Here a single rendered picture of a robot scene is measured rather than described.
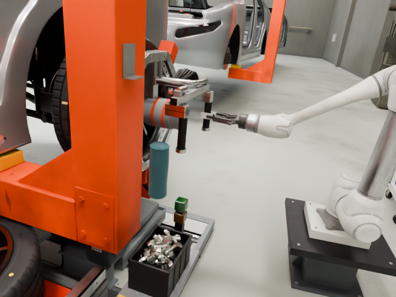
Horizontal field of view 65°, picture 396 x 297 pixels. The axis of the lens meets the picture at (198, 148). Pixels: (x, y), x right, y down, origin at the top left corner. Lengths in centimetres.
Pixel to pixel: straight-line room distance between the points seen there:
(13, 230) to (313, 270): 143
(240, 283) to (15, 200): 116
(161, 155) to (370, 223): 92
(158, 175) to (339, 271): 108
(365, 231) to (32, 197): 131
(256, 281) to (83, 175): 116
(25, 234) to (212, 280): 96
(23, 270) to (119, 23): 78
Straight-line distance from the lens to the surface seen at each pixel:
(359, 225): 151
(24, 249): 123
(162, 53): 150
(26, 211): 128
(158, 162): 138
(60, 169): 110
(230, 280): 181
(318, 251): 167
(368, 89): 153
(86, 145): 97
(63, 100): 135
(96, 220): 107
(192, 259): 121
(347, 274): 191
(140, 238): 176
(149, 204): 192
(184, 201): 113
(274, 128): 148
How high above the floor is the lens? 125
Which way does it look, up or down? 21 degrees down
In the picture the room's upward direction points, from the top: 6 degrees clockwise
